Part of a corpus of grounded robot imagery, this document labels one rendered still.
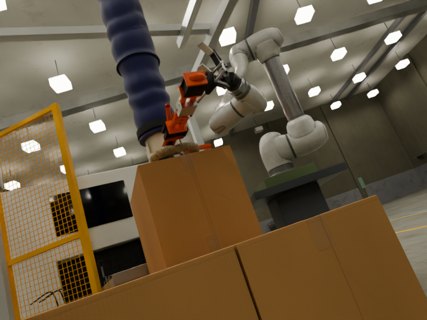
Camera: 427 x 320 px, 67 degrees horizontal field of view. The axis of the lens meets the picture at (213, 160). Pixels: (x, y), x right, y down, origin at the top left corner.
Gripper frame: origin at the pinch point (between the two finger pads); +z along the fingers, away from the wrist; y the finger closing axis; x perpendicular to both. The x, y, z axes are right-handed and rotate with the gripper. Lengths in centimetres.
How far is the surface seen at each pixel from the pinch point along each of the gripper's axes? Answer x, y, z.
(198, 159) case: 18.8, 32.4, -17.6
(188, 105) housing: 5.6, 24.0, 1.2
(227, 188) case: 14, 43, -29
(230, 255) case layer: -20, 87, 14
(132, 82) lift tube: 46.4, -18.2, 2.1
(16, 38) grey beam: 227, -189, 39
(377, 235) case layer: -39, 80, -17
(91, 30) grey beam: 185, -219, -15
